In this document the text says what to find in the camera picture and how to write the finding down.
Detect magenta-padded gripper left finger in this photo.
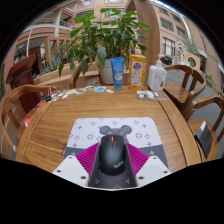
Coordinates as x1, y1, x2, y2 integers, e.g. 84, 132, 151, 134
52, 142, 101, 188

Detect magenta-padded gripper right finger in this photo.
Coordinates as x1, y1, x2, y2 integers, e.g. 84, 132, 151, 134
125, 143, 172, 188

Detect black computer mouse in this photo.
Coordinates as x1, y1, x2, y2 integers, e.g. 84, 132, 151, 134
98, 134, 128, 176

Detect grey white printed mouse pad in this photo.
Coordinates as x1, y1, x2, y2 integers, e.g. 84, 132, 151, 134
63, 116, 170, 190

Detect wooden armchair holding notebook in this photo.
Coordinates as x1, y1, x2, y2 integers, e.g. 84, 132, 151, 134
181, 94, 224, 163

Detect black notebook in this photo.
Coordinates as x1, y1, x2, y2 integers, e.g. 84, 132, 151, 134
194, 120, 214, 159

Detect clear plastic packet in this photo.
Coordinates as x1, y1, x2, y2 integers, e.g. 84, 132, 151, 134
136, 89, 168, 101

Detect empty wooden armchair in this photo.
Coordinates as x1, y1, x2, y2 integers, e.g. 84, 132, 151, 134
163, 64, 208, 114

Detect wooden armchair holding red bag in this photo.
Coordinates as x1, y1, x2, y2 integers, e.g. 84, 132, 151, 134
0, 83, 59, 159

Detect wooden chair behind plant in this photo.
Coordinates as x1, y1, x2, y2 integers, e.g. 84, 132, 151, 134
69, 61, 101, 89

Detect white pump bottle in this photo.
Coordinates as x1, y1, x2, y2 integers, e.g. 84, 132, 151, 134
147, 59, 168, 92

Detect yellow dish soap bottle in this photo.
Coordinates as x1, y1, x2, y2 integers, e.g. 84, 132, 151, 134
127, 44, 148, 92

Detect blue squeeze tube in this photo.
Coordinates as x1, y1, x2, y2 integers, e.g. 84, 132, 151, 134
109, 57, 126, 91

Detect dark red wooden lectern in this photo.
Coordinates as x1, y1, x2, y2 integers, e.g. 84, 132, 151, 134
5, 53, 41, 91

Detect dark parked car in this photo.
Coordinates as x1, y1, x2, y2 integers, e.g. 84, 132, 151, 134
159, 55, 173, 66

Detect green potted plant white pot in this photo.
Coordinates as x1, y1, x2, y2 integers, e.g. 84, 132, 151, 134
58, 8, 150, 85

